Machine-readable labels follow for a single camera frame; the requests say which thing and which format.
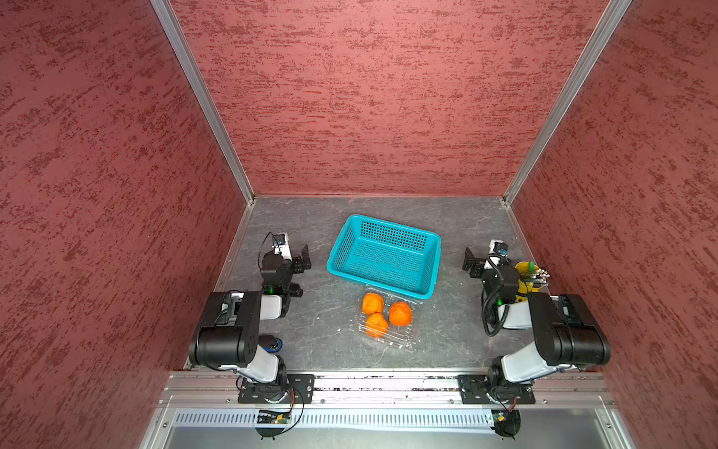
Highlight orange fruit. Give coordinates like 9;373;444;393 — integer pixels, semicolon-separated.
365;314;389;339
362;292;384;315
389;301;413;327

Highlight clear plastic clamshell container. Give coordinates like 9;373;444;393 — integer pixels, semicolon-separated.
352;286;421;351

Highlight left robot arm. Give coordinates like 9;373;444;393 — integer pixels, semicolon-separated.
189;246;312;404

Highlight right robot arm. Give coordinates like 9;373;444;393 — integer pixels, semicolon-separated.
457;241;611;408

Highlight yellow cup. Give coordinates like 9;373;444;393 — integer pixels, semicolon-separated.
514;261;540;299

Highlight markers in cup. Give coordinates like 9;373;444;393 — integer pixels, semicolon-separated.
523;268;550;290

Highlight teal plastic basket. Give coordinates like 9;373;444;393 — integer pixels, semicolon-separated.
326;214;441;300

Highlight blue tape roll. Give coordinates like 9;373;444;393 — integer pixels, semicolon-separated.
258;334;283;354

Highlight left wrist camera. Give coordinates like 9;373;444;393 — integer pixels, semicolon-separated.
272;233;292;260

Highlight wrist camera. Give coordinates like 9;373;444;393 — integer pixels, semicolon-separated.
489;239;509;257
272;233;292;260

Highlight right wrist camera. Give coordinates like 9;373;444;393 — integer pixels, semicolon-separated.
489;239;509;257

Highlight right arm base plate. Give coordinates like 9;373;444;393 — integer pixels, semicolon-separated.
456;374;536;407

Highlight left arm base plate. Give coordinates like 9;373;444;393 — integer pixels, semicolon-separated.
237;373;316;405

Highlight aluminium front rail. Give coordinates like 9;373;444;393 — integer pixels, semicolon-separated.
159;369;616;410

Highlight white slotted cable duct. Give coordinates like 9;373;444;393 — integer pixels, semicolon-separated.
172;408;494;432

